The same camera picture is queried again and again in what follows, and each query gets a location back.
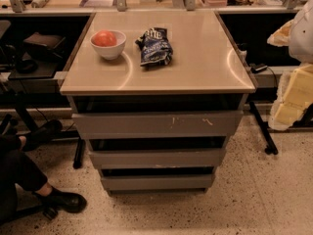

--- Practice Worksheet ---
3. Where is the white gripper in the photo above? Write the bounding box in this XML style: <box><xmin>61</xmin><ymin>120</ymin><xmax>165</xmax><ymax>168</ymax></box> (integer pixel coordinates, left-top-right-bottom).
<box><xmin>268</xmin><ymin>64</ymin><xmax>313</xmax><ymax>131</ymax></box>

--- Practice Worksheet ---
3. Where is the grey bottom drawer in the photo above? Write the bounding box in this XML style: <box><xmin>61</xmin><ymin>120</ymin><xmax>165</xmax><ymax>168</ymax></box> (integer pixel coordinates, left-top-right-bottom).
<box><xmin>101</xmin><ymin>175</ymin><xmax>215</xmax><ymax>191</ymax></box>

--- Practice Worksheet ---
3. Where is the grey drawer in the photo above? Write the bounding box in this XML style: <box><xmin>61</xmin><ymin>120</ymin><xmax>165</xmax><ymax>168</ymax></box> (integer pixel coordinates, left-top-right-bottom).
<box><xmin>101</xmin><ymin>175</ymin><xmax>215</xmax><ymax>191</ymax></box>
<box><xmin>89</xmin><ymin>148</ymin><xmax>226</xmax><ymax>169</ymax></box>
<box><xmin>72</xmin><ymin>111</ymin><xmax>243</xmax><ymax>139</ymax></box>

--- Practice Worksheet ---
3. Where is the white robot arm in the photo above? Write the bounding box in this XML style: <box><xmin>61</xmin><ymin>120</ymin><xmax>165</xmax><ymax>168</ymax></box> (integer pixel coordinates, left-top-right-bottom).
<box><xmin>267</xmin><ymin>0</ymin><xmax>313</xmax><ymax>131</ymax></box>

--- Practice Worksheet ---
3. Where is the grey top drawer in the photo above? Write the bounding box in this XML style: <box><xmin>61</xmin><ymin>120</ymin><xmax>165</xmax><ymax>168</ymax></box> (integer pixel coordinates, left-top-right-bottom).
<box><xmin>72</xmin><ymin>111</ymin><xmax>243</xmax><ymax>139</ymax></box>

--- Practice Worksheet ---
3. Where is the grey drawer cabinet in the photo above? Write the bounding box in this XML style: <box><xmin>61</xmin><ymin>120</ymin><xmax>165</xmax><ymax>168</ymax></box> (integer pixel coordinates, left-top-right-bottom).
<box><xmin>59</xmin><ymin>10</ymin><xmax>257</xmax><ymax>196</ymax></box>

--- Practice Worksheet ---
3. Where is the grey middle drawer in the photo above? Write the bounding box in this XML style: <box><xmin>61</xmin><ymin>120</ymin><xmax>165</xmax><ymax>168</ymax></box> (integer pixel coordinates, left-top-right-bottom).
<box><xmin>89</xmin><ymin>148</ymin><xmax>226</xmax><ymax>169</ymax></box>

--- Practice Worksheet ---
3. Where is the black power adapter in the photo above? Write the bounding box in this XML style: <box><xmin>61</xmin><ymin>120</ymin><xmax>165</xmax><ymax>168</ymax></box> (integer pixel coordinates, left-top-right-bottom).
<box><xmin>251</xmin><ymin>64</ymin><xmax>267</xmax><ymax>73</ymax></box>

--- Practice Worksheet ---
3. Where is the blue chip bag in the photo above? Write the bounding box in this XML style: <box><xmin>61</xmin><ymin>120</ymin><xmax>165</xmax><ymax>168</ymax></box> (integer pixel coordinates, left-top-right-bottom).
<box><xmin>135</xmin><ymin>27</ymin><xmax>173</xmax><ymax>67</ymax></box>

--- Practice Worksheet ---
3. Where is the white ceramic bowl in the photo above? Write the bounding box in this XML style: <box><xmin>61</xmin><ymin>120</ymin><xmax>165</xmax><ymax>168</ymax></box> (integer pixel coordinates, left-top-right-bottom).
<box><xmin>90</xmin><ymin>30</ymin><xmax>126</xmax><ymax>60</ymax></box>

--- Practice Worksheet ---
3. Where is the red apple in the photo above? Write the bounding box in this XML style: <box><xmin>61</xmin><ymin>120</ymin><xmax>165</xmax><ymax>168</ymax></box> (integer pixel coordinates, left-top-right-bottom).
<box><xmin>93</xmin><ymin>30</ymin><xmax>116</xmax><ymax>47</ymax></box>

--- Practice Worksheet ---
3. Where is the dark box under desk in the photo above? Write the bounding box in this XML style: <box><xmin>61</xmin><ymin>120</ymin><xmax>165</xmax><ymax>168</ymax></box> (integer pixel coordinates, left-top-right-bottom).
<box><xmin>23</xmin><ymin>32</ymin><xmax>66</xmax><ymax>62</ymax></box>

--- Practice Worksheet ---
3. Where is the black shoe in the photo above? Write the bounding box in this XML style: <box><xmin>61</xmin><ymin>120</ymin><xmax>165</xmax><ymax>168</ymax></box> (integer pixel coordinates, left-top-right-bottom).
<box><xmin>34</xmin><ymin>188</ymin><xmax>87</xmax><ymax>213</ymax></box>

